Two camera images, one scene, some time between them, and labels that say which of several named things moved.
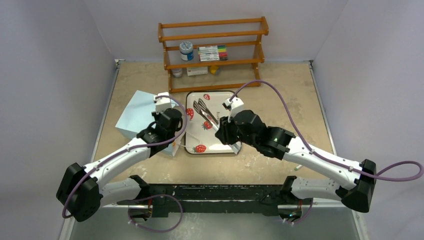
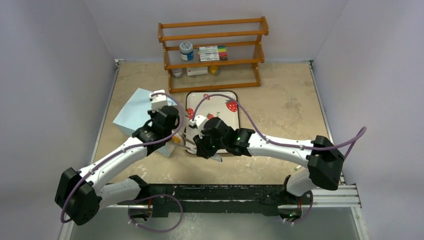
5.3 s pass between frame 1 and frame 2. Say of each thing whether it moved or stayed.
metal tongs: moved
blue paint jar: stayed
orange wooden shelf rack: stayed
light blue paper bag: stayed
